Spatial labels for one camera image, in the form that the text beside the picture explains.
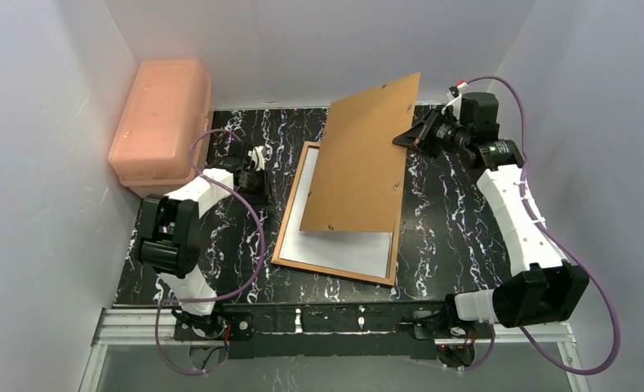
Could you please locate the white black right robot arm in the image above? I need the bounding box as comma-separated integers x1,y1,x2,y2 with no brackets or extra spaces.
393,92,589,329

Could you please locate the wooden picture frame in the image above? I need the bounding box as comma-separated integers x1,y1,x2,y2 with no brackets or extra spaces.
270,141,402,287

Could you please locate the brown fibreboard backing board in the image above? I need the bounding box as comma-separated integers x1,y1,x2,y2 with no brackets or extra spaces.
300,73,420,233

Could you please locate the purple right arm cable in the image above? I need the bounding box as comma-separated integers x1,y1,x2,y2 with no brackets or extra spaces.
464,75,622,376

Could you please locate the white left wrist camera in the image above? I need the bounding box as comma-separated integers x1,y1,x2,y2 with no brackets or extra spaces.
247,145,267,171

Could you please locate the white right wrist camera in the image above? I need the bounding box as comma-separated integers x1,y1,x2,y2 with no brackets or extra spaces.
442,79,468,117

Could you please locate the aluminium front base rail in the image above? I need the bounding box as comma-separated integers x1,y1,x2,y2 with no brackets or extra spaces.
80,302,588,391

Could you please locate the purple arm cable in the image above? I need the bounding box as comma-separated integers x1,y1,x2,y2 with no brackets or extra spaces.
464,75,622,376
154,128,268,376

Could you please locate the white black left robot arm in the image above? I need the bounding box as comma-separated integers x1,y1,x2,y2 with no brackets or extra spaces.
130,141,272,316

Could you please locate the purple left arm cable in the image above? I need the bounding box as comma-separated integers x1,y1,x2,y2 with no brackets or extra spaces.
154,128,268,376

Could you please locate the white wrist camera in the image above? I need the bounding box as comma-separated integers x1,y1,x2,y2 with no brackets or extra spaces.
442,79,468,117
247,145,267,171

